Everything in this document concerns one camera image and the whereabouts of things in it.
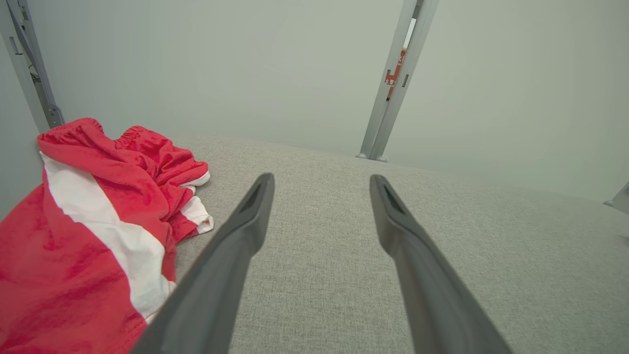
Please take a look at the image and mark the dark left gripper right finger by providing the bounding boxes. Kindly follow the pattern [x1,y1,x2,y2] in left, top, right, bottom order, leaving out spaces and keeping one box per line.
[370,174,514,354]

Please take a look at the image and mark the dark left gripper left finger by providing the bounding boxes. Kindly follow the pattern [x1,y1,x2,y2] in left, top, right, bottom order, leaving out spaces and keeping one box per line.
[130,172,276,354]

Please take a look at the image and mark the red shorts with white stripe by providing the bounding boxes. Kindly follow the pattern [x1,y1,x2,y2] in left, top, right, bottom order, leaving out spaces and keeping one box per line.
[0,117,215,354]

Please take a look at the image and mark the grey fabric sofa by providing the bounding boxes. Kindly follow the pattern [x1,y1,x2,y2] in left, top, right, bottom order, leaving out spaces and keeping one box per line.
[147,134,629,354]

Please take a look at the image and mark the grey metal frame post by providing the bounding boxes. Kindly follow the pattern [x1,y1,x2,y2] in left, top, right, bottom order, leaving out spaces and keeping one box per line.
[356,0,440,163]
[603,181,629,215]
[0,0,65,133]

